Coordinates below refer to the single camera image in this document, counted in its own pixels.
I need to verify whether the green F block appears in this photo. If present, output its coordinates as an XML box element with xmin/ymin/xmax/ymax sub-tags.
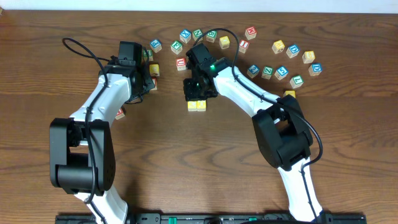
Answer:
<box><xmin>170</xmin><ymin>40</ymin><xmax>183</xmax><ymax>55</ymax></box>

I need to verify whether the green R block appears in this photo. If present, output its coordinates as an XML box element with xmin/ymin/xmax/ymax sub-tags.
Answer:
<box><xmin>142</xmin><ymin>50</ymin><xmax>154</xmax><ymax>62</ymax></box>

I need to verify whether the yellow block lower right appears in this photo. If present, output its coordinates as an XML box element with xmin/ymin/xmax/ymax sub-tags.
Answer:
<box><xmin>283</xmin><ymin>90</ymin><xmax>296</xmax><ymax>98</ymax></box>

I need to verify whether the blue 5 block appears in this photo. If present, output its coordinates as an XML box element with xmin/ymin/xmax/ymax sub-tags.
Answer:
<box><xmin>274</xmin><ymin>66</ymin><xmax>289</xmax><ymax>80</ymax></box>

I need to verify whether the yellow block upper right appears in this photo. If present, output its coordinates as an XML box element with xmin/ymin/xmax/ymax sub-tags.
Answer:
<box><xmin>272</xmin><ymin>40</ymin><xmax>285</xmax><ymax>54</ymax></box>

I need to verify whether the red I block right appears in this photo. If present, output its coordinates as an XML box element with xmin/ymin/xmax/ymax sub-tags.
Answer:
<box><xmin>239</xmin><ymin>40</ymin><xmax>249</xmax><ymax>54</ymax></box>

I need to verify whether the red A block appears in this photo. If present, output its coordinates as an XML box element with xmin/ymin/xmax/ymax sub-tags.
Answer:
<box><xmin>151</xmin><ymin>77</ymin><xmax>157</xmax><ymax>91</ymax></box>

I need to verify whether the blue P block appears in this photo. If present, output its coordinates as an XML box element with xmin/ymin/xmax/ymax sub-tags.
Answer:
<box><xmin>150</xmin><ymin>39</ymin><xmax>162</xmax><ymax>53</ymax></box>

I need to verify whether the blue X block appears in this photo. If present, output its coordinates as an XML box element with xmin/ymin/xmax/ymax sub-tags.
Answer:
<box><xmin>179</xmin><ymin>29</ymin><xmax>192</xmax><ymax>44</ymax></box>

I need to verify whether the red U block centre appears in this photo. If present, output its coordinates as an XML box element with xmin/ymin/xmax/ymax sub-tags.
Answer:
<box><xmin>175</xmin><ymin>58</ymin><xmax>187</xmax><ymax>71</ymax></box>

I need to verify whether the green B block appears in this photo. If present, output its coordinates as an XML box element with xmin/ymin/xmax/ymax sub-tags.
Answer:
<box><xmin>206</xmin><ymin>30</ymin><xmax>217</xmax><ymax>43</ymax></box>

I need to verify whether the yellow 8 block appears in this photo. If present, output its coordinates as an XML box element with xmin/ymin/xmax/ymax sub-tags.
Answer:
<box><xmin>302</xmin><ymin>51</ymin><xmax>316</xmax><ymax>64</ymax></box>

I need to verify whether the yellow O block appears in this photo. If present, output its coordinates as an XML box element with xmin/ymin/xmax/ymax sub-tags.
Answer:
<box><xmin>197</xmin><ymin>100</ymin><xmax>206</xmax><ymax>111</ymax></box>

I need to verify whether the red u block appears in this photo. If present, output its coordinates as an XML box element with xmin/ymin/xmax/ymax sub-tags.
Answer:
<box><xmin>175</xmin><ymin>58</ymin><xmax>187</xmax><ymax>71</ymax></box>
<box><xmin>115</xmin><ymin>108</ymin><xmax>125</xmax><ymax>120</ymax></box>

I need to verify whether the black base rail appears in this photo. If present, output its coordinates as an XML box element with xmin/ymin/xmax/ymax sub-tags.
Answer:
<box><xmin>55</xmin><ymin>212</ymin><xmax>367</xmax><ymax>224</ymax></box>

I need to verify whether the green N block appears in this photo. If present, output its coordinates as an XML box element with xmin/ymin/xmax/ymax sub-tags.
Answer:
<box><xmin>192</xmin><ymin>29</ymin><xmax>203</xmax><ymax>41</ymax></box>

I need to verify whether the blue D block right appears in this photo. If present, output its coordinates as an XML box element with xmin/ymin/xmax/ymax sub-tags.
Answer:
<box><xmin>308</xmin><ymin>63</ymin><xmax>323</xmax><ymax>76</ymax></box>

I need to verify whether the blue 2 block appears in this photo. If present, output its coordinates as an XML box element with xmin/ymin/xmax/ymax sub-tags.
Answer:
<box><xmin>247</xmin><ymin>65</ymin><xmax>260</xmax><ymax>78</ymax></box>

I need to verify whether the yellow C block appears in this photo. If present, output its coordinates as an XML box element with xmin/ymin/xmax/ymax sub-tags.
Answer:
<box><xmin>187</xmin><ymin>101</ymin><xmax>197</xmax><ymax>111</ymax></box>

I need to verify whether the blue d block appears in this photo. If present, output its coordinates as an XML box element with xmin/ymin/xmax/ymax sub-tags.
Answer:
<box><xmin>308</xmin><ymin>63</ymin><xmax>323</xmax><ymax>76</ymax></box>
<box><xmin>286</xmin><ymin>44</ymin><xmax>300</xmax><ymax>58</ymax></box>

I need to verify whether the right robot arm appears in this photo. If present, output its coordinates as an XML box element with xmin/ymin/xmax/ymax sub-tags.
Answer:
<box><xmin>183</xmin><ymin>44</ymin><xmax>323</xmax><ymax>222</ymax></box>

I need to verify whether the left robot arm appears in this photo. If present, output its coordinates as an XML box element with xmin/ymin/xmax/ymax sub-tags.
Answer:
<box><xmin>49</xmin><ymin>41</ymin><xmax>155</xmax><ymax>223</ymax></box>

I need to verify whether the red H block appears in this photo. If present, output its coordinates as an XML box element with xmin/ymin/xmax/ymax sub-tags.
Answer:
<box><xmin>245</xmin><ymin>26</ymin><xmax>257</xmax><ymax>40</ymax></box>

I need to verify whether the red U block lower left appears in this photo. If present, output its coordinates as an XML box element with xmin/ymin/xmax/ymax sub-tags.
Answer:
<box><xmin>115</xmin><ymin>108</ymin><xmax>125</xmax><ymax>120</ymax></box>

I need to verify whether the blue D block upper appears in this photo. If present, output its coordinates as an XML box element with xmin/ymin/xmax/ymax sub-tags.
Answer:
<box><xmin>286</xmin><ymin>44</ymin><xmax>300</xmax><ymax>58</ymax></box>

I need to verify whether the yellow block left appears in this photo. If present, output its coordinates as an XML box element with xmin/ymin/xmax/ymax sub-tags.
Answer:
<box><xmin>149</xmin><ymin>64</ymin><xmax>160</xmax><ymax>77</ymax></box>

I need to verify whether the yellow block top centre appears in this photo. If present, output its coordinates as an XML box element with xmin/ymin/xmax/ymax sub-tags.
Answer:
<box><xmin>219</xmin><ymin>36</ymin><xmax>230</xmax><ymax>49</ymax></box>

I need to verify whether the green Z block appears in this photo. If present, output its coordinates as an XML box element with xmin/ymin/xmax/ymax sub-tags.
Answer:
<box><xmin>261</xmin><ymin>66</ymin><xmax>274</xmax><ymax>80</ymax></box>

